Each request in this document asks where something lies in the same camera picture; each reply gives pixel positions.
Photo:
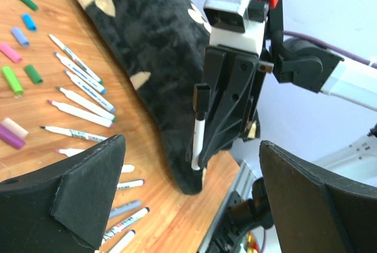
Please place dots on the pink pen cap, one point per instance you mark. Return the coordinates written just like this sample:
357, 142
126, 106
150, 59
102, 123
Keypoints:
10, 53

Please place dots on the lavender cap marker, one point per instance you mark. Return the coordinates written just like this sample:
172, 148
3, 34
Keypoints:
90, 91

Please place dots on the dark green cap marker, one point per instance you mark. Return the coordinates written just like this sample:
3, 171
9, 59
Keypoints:
75, 58

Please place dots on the black cap marker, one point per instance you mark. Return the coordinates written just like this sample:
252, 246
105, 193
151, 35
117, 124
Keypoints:
201, 99

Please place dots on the light green pen cap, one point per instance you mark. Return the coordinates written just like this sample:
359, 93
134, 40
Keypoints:
12, 80

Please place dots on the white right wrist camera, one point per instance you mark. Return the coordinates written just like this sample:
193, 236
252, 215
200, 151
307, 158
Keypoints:
243, 24

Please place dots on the purple-pink pen cap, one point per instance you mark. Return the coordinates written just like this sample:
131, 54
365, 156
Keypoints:
11, 139

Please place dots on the light blue pen cap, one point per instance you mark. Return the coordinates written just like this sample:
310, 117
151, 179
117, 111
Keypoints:
29, 22

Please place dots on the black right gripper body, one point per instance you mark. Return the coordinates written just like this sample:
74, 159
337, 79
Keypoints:
237, 91

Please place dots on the light green cap marker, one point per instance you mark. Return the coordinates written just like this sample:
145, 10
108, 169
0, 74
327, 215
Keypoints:
74, 133

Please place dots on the navy cap marker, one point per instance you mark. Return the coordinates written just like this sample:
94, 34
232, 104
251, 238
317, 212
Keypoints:
113, 231

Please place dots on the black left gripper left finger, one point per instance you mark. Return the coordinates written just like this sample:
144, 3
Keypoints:
65, 206

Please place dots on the pink cap marker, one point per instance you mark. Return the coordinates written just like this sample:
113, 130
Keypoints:
69, 151
80, 113

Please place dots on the lavender pen cap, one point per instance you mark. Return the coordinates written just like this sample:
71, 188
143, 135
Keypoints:
20, 36

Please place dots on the small blue cap marker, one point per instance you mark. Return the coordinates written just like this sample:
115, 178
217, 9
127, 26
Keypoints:
123, 242

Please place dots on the grey marker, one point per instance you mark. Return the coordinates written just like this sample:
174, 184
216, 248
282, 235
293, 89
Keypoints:
124, 208

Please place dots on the black floral pillow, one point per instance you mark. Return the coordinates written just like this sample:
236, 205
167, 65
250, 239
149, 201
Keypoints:
160, 46

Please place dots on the aluminium frame rails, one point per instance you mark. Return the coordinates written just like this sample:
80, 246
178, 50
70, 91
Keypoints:
240, 190

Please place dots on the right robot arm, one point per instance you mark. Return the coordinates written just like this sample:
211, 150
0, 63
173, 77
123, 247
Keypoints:
315, 68

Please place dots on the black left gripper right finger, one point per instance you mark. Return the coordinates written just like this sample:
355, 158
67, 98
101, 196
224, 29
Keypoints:
316, 210

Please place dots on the beige cap marker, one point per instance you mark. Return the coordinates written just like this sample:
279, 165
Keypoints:
127, 168

